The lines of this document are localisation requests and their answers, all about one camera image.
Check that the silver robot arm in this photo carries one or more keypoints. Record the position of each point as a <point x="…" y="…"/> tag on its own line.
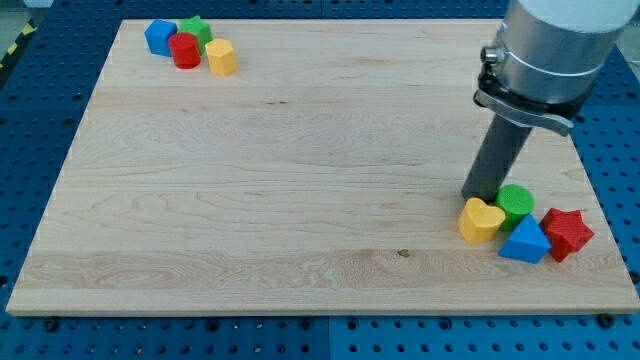
<point x="546" y="54"/>

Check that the green star block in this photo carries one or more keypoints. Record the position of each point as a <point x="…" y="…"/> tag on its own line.
<point x="199" y="28"/>

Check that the blue cube block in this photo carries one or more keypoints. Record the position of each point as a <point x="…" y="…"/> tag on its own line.
<point x="157" y="35"/>

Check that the red star block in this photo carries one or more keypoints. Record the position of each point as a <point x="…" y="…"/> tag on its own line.
<point x="566" y="231"/>

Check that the light wooden board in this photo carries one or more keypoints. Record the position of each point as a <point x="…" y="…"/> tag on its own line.
<point x="323" y="177"/>

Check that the yellow hexagon block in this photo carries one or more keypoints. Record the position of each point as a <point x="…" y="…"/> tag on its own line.
<point x="221" y="57"/>

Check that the yellow heart block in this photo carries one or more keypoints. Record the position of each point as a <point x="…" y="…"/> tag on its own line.
<point x="480" y="222"/>

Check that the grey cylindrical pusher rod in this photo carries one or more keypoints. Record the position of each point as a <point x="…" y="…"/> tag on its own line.
<point x="501" y="146"/>

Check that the red cylinder block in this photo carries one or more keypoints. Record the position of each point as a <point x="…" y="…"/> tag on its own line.
<point x="184" y="50"/>

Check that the green cylinder block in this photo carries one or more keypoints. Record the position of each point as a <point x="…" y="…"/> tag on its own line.
<point x="516" y="202"/>

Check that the blue triangle block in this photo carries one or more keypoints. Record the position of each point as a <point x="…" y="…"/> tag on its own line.
<point x="527" y="242"/>

